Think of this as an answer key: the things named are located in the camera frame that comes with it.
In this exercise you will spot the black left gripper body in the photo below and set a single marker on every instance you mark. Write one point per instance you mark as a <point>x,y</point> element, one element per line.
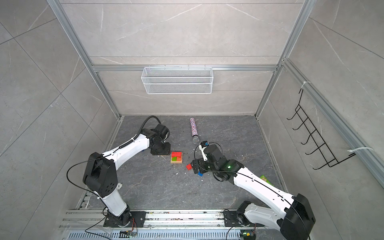
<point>162,148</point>

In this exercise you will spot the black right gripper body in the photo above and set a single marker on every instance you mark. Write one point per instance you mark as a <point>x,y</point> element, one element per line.
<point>205,166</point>

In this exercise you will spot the red long block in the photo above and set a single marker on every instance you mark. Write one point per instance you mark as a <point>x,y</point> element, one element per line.
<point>176,154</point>

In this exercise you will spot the natural wood block 29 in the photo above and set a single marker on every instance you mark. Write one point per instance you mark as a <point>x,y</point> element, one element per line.
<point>176,162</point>

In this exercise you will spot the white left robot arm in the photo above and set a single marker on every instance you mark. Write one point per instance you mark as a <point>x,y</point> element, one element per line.
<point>101,171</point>

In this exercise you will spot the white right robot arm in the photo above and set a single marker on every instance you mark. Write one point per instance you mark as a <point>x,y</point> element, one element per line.
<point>291,215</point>

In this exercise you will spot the red cube block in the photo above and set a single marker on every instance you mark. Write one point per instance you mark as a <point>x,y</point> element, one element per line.
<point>188,166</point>

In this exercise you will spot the purple glitter microphone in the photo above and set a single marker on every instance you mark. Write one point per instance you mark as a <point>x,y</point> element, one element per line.
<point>194,131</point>

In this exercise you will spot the green snack packet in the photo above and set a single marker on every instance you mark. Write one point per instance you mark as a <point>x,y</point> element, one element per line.
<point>262,177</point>

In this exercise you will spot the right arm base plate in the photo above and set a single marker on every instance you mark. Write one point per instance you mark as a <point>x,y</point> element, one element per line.
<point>234,219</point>

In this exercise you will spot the white wire mesh basket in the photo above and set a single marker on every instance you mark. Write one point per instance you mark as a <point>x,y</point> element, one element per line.
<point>177,80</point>

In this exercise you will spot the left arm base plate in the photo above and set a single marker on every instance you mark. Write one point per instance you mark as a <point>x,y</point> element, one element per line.
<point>126,220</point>

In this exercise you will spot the aluminium mounting rail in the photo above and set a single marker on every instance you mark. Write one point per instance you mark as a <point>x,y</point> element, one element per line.
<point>208,224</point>

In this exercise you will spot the black wire hook rack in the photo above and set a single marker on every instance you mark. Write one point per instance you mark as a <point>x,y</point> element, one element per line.
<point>316,137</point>

